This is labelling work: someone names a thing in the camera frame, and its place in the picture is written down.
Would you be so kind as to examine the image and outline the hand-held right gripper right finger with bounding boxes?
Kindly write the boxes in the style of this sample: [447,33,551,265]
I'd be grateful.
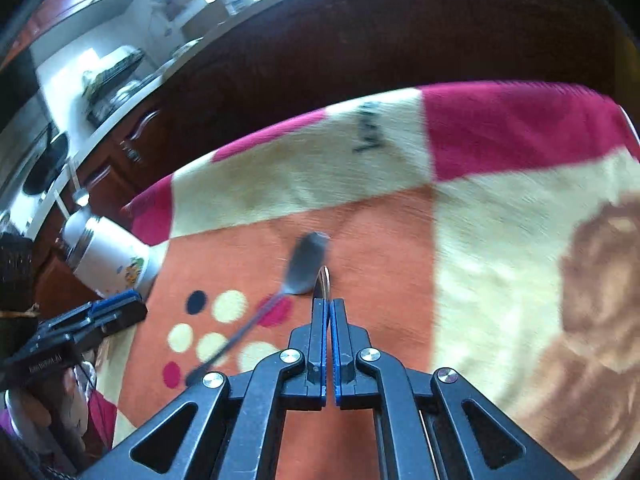
[330,298,581,480]

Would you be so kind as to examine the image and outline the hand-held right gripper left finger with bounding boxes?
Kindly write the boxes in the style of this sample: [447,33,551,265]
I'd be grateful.
[80,298,329,480]

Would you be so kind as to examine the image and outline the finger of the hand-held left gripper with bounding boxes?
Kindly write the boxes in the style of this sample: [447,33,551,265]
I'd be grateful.
[97,302,149,336]
[90,290,144,314]

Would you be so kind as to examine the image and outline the white cartoon print bottle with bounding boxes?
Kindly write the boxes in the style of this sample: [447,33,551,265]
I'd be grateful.
[61,210,162,302]

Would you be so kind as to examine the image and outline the metal spoon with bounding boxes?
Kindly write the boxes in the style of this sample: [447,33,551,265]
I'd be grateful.
[185,231,332,387]

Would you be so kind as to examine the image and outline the black wok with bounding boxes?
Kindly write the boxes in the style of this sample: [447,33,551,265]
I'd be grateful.
[22,125,72,197]

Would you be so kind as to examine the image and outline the patchwork fleece blanket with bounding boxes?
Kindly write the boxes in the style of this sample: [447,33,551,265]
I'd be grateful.
[112,80,640,480]

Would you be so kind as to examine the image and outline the black range hood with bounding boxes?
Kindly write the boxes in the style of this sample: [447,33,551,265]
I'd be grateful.
[0,50,42,128]

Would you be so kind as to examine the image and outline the black wire dish rack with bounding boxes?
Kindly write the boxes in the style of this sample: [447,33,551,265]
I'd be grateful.
[80,45,152,127]

